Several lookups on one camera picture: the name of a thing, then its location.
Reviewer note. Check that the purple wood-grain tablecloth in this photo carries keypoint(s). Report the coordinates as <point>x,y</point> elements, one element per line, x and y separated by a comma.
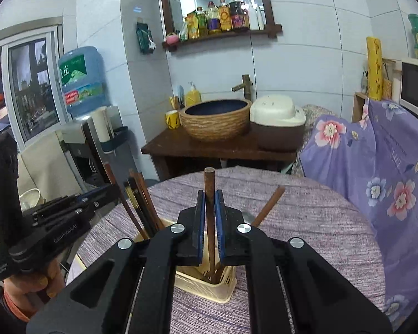
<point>317,222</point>

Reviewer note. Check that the wooden crate shelf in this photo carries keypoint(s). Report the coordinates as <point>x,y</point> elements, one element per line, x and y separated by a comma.
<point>360,104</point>

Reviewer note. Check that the yellow mug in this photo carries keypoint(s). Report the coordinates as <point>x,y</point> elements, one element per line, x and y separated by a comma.
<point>172,120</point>

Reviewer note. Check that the beige paper cup stack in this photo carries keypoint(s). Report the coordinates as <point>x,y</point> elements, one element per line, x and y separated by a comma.
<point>100,125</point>

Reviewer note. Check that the person's left hand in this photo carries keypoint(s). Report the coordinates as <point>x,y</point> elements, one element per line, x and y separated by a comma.
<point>28,288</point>

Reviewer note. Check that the yellow soap bottle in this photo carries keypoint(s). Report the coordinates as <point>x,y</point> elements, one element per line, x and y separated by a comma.
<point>192,97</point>

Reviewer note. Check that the green hanging packet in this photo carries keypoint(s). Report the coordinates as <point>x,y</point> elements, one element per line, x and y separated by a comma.
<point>144,38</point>

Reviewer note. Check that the row of condiment bottles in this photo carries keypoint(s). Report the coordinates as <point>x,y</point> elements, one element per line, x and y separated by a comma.
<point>223,19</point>

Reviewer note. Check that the blue water bottle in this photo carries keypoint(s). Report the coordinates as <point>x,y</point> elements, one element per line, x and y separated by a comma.
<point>82,80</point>

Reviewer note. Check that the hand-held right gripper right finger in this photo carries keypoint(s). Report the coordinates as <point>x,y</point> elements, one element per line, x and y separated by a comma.
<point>221,224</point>

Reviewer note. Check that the cream perforated utensil holder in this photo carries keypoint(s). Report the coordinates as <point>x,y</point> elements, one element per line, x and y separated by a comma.
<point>202,287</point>

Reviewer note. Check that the white bowl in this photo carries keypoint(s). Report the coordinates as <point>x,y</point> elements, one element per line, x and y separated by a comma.
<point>30,200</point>

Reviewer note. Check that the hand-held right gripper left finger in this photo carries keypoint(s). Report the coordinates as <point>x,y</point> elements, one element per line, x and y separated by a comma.
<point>199,224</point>

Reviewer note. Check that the glass sliding door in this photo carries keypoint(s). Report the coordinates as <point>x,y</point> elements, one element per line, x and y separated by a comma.
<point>24,87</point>

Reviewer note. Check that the yellow package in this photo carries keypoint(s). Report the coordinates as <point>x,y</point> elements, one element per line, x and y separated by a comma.
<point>374,69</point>

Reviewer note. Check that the white brown rice cooker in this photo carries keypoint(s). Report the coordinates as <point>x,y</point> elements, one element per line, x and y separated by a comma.
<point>277,121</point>

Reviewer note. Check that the purple floral cloth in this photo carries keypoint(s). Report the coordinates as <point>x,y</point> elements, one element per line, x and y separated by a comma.
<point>369,167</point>

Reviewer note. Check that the bronze faucet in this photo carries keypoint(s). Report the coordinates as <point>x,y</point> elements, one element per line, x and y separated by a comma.
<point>245,87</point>

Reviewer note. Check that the dark cup holder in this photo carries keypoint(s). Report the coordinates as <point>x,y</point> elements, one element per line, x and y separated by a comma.
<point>116,141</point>

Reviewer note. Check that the water dispenser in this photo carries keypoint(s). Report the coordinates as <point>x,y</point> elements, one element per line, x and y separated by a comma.
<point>87,153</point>

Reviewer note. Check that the dark wooden vanity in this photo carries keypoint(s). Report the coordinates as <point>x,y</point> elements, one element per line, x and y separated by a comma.
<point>202,151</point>

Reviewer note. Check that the pink small container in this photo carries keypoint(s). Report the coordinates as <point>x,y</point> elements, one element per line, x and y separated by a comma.
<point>172,38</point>

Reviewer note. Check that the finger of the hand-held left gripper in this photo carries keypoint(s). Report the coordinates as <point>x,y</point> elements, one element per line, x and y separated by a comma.
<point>104,198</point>
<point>87,197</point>

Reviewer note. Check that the brown wooden chopstick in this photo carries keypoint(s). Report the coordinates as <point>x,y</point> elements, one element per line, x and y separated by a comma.
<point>149,201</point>
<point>142,201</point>
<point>111,177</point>
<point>209,181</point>
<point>271,201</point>

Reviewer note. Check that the black chopstick gold band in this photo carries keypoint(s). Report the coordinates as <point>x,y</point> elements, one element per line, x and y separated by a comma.
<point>132,208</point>
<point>138,208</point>

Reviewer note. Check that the wicker-pattern basin sink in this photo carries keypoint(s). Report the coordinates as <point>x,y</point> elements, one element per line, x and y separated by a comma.
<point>216,121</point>

